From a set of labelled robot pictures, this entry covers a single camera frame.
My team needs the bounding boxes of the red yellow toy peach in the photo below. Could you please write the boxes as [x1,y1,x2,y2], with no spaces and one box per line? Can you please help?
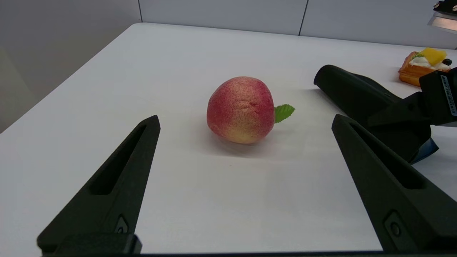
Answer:
[206,76,296,145]

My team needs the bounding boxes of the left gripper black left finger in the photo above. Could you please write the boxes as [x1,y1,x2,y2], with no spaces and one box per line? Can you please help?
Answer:
[37,115,161,255]

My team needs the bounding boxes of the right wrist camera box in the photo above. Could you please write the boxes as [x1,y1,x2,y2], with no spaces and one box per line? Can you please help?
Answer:
[428,0,457,35]

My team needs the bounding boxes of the black glasses case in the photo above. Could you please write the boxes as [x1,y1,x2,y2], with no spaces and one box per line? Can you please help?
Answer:
[313,65,434,164]

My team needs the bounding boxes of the toy fruit cake slice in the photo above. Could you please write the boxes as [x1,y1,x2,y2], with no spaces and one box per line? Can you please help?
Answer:
[398,47,453,87]

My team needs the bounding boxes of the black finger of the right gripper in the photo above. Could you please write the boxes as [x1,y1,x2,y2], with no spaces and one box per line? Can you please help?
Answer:
[367,68,457,128]
[410,137,440,165]

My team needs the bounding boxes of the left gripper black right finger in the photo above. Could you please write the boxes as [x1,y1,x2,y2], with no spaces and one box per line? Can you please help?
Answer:
[331,114,457,252]

